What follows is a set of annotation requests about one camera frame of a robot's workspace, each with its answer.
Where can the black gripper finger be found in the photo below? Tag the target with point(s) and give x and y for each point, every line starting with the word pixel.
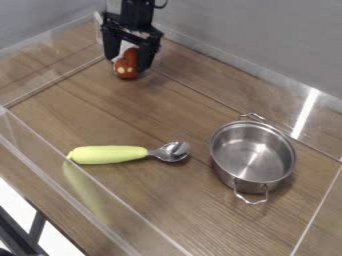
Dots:
pixel 146 55
pixel 111 44

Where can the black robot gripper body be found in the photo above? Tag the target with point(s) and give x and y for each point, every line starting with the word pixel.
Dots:
pixel 147 35

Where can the red white toy mushroom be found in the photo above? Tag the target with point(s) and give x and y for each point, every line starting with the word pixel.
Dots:
pixel 126 62

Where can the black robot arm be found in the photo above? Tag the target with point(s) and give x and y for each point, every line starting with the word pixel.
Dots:
pixel 136 12

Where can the stainless steel pot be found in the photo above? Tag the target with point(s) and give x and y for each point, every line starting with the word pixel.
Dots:
pixel 253 156

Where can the clear acrylic corner bracket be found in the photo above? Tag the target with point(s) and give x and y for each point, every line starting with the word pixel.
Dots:
pixel 98 22

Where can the spoon with yellow handle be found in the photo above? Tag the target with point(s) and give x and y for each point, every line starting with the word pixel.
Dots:
pixel 171 152

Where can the black metal table frame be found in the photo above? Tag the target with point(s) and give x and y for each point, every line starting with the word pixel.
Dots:
pixel 22 243

